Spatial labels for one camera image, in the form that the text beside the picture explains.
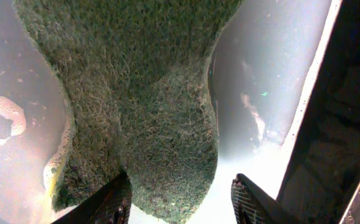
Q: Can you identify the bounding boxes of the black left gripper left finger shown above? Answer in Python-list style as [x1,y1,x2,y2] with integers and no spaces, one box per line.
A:
[52,171,132,224]

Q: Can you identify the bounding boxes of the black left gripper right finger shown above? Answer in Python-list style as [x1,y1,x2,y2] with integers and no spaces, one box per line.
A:
[230,173,301,224]

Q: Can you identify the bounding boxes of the green scrubbing sponge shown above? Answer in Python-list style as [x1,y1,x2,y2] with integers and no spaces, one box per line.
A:
[14,0,240,223]

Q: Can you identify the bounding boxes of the black rectangular water tray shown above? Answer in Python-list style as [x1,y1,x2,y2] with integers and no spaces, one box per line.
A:
[0,1,360,223]

